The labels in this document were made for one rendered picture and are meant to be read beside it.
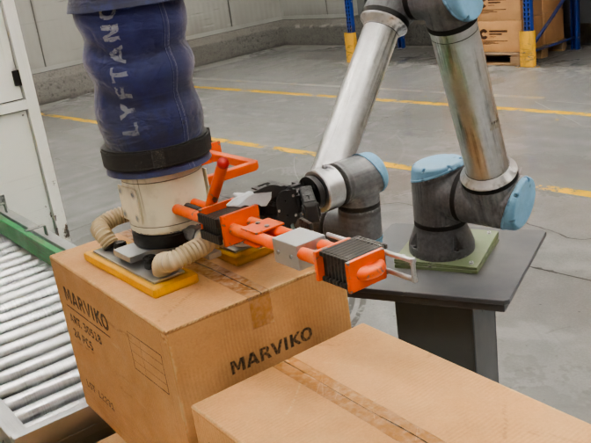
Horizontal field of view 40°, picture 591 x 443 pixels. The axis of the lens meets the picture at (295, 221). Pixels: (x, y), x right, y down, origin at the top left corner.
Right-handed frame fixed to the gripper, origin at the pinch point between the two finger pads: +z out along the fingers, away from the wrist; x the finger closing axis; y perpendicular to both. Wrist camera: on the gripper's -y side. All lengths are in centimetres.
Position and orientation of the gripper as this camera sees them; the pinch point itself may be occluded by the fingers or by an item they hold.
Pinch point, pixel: (237, 224)
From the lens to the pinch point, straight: 148.9
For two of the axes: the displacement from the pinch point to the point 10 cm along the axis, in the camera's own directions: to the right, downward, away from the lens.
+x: -1.3, -9.3, -3.3
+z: -7.9, 3.0, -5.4
